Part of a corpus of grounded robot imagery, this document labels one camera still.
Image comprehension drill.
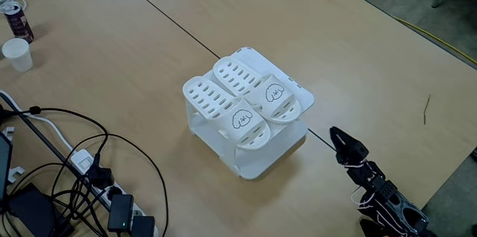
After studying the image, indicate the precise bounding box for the black cable with ferrite bead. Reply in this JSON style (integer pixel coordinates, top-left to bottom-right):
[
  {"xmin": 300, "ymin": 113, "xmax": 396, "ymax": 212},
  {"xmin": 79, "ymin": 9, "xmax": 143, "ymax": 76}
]
[{"xmin": 0, "ymin": 105, "xmax": 110, "ymax": 169}]

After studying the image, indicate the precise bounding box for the long black cable loop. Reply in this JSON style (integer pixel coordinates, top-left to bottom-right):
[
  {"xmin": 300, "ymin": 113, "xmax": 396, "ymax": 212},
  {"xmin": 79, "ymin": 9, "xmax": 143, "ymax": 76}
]
[{"xmin": 50, "ymin": 132, "xmax": 169, "ymax": 237}]

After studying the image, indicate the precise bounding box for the black plug charger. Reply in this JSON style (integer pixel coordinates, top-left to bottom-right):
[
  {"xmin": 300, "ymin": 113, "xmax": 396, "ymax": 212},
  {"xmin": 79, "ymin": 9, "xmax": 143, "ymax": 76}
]
[{"xmin": 86, "ymin": 165, "xmax": 113, "ymax": 189}]

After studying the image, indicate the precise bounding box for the black flat box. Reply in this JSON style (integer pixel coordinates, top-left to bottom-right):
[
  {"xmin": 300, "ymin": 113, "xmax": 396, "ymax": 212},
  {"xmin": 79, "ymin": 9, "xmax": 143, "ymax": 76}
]
[{"xmin": 7, "ymin": 183, "xmax": 74, "ymax": 237}]

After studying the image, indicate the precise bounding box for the yellow cable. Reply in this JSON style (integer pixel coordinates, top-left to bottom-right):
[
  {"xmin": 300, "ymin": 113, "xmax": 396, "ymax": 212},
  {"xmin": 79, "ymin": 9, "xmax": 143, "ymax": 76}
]
[{"xmin": 393, "ymin": 16, "xmax": 477, "ymax": 66}]

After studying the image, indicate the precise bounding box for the white paper cup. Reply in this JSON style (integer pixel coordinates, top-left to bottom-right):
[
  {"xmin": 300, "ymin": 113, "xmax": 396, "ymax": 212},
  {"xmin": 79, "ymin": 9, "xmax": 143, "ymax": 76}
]
[{"xmin": 1, "ymin": 37, "xmax": 34, "ymax": 73}]

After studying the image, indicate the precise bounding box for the white plastic shoe rack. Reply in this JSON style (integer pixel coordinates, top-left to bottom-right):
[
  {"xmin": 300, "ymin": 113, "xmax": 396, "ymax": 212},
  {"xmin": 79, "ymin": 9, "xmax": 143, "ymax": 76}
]
[{"xmin": 184, "ymin": 46, "xmax": 316, "ymax": 181}]

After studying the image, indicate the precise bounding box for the black adapter with green light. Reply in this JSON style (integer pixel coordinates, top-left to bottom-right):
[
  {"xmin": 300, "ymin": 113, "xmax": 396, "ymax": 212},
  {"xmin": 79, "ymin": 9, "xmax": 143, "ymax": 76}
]
[{"xmin": 107, "ymin": 193, "xmax": 134, "ymax": 233}]

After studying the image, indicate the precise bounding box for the white slipper with dog print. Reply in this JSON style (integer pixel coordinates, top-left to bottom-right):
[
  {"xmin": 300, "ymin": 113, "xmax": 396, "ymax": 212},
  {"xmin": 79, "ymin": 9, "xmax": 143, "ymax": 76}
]
[
  {"xmin": 182, "ymin": 75, "xmax": 272, "ymax": 151},
  {"xmin": 212, "ymin": 55, "xmax": 303, "ymax": 125}
]

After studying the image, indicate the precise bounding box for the black power adapter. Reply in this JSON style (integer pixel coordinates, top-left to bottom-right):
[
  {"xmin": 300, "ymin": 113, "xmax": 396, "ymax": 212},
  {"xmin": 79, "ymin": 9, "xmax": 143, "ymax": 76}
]
[{"xmin": 130, "ymin": 215, "xmax": 156, "ymax": 237}]

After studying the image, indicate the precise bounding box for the white power strip cable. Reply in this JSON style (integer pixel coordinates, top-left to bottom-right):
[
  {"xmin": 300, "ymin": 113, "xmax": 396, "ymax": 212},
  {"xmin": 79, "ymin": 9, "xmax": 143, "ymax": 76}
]
[{"xmin": 0, "ymin": 89, "xmax": 75, "ymax": 153}]

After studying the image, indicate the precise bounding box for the white printed bracket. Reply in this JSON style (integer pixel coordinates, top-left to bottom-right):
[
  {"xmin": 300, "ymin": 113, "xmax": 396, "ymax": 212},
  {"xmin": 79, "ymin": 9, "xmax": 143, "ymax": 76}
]
[
  {"xmin": 7, "ymin": 165, "xmax": 26, "ymax": 184},
  {"xmin": 1, "ymin": 126, "xmax": 16, "ymax": 142}
]

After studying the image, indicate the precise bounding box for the white power strip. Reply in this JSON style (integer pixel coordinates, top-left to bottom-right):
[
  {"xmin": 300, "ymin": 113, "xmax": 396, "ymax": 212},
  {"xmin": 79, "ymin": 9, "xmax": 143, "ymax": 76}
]
[{"xmin": 69, "ymin": 148, "xmax": 159, "ymax": 237}]

